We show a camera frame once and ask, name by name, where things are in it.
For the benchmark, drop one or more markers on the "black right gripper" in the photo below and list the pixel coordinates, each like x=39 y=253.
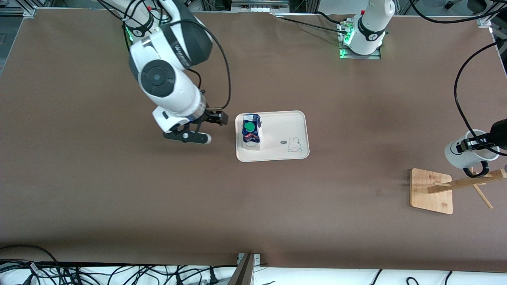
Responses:
x=210 y=115

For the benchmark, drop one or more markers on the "aluminium profile bracket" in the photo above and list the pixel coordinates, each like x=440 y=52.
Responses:
x=245 y=273

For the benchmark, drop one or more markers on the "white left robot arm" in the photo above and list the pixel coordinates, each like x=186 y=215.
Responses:
x=370 y=31

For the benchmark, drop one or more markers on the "blue white milk carton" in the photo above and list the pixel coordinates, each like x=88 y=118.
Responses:
x=251 y=136

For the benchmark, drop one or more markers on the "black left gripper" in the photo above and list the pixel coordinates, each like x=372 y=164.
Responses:
x=500 y=133

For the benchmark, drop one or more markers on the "white flat strip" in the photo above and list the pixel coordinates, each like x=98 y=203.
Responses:
x=295 y=15

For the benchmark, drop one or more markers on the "aluminium frame corner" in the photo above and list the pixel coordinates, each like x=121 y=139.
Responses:
x=485 y=21
x=29 y=11

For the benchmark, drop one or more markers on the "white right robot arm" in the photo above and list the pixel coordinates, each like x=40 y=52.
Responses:
x=170 y=79

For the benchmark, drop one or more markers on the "wooden mug rack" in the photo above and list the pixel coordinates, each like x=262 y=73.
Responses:
x=429 y=190

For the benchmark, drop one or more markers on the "cream rabbit print tray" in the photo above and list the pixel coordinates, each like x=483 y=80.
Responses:
x=273 y=134

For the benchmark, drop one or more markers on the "grey device with sockets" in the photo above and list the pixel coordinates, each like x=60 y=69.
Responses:
x=259 y=4

